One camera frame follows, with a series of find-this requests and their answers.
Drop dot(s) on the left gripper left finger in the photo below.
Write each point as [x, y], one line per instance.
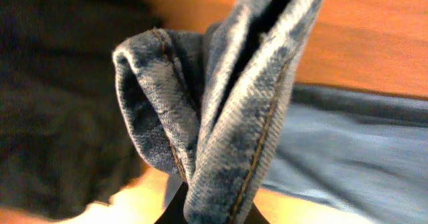
[173, 214]

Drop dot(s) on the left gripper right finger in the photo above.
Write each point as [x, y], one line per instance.
[255, 216]

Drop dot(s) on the blue denim jeans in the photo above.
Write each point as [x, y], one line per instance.
[221, 110]

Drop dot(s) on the black folded garment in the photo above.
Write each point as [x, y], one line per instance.
[64, 144]

